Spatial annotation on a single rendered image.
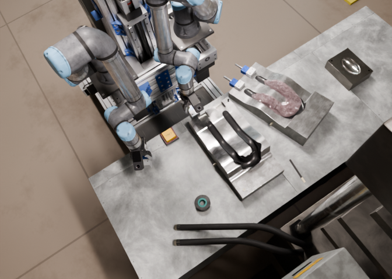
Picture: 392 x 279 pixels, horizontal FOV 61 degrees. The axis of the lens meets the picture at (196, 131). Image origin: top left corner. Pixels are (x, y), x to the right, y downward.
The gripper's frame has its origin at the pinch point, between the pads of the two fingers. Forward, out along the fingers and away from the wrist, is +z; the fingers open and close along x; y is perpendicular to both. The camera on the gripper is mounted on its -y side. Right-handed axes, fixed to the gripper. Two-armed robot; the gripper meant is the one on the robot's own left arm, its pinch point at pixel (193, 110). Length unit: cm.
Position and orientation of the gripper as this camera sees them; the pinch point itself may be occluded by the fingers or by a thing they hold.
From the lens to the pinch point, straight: 184.1
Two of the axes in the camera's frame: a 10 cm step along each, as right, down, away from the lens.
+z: 1.0, 4.0, 9.1
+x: -8.4, 5.3, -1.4
